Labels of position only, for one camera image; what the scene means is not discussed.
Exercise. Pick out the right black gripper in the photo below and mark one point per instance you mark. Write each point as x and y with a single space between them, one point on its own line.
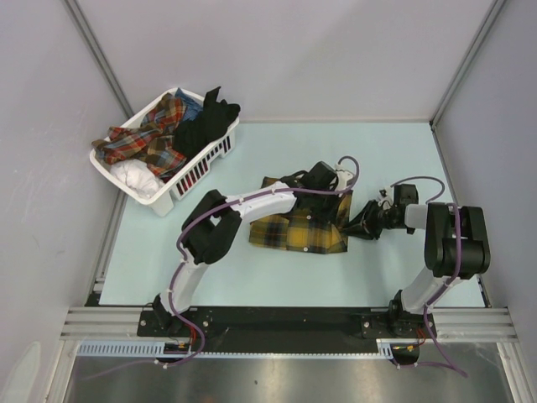
363 227

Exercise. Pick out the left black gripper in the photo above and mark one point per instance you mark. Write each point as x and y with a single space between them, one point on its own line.
329 216

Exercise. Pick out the yellow plaid long sleeve shirt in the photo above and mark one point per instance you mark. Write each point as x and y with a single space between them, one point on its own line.
302 230

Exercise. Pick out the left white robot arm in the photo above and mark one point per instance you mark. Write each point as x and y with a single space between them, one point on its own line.
209 231

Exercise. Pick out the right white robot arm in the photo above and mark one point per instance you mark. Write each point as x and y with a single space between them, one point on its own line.
456 249

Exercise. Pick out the white plastic laundry basket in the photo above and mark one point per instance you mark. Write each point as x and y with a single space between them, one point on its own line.
194 170

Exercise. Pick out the black shirt in basket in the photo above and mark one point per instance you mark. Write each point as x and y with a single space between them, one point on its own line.
210 124

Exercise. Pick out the blue shirt in basket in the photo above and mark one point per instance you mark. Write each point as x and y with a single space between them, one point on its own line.
192 108

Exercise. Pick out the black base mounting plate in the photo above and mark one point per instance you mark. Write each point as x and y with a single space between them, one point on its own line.
316 330

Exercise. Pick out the red plaid shirt in basket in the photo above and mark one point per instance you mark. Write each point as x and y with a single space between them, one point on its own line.
151 142

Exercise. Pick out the white shirt in basket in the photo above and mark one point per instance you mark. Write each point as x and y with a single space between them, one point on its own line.
136 175

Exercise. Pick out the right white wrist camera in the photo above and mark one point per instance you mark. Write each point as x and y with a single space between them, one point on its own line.
385 200

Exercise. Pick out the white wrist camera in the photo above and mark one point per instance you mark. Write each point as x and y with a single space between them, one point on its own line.
344 178
385 200

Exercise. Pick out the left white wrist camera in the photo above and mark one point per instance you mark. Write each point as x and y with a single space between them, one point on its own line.
344 178

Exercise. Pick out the aluminium frame rail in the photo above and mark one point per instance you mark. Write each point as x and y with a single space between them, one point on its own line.
453 325

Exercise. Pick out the white slotted cable duct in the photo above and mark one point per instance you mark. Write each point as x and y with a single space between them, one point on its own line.
164 350

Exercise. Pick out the right corner aluminium post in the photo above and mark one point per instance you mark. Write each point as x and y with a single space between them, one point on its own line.
478 41

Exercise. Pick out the corner aluminium post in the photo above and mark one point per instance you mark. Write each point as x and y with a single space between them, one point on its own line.
92 43
478 41

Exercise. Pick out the left corner aluminium post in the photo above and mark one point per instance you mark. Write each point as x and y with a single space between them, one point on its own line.
92 43

